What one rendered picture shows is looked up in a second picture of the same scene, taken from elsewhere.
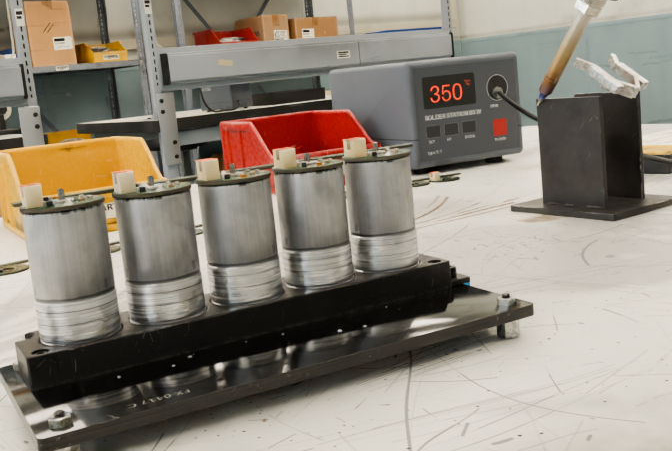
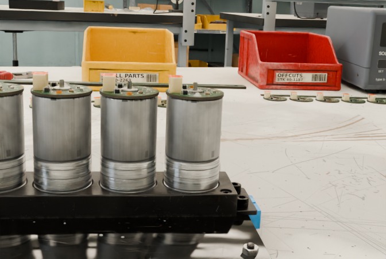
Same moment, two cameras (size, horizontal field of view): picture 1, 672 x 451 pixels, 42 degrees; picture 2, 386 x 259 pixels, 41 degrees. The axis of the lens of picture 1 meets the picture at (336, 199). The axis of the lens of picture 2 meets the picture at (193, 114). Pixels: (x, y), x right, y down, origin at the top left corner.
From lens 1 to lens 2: 14 cm
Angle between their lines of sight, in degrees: 21
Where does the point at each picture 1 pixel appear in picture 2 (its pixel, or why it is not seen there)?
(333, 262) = (127, 174)
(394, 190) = (195, 126)
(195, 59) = not seen: outside the picture
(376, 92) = (351, 27)
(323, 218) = (123, 138)
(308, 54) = not seen: outside the picture
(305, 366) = not seen: outside the picture
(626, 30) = not seen: outside the picture
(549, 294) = (331, 242)
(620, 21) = not seen: outside the picture
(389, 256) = (182, 179)
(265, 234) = (70, 141)
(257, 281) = (57, 176)
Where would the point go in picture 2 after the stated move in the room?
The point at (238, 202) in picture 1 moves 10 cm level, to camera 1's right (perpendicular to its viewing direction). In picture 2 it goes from (49, 112) to (301, 147)
